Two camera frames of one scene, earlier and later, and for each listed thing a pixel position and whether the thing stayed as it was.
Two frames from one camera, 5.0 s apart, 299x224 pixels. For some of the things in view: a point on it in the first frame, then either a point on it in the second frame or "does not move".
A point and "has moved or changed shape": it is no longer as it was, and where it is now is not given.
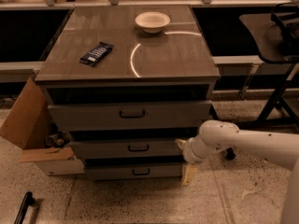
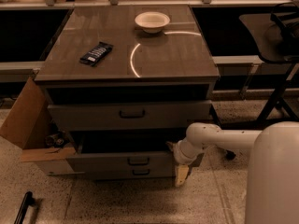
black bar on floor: (28, 201) does not move
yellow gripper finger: (190, 173) -> (180, 172)
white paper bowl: (152, 21) does not move
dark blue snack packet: (92, 57) does not move
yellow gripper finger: (180, 143) -> (172, 146)
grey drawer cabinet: (129, 85) does not move
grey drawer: (125, 149) has moved or changed shape
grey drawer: (131, 116) does not move
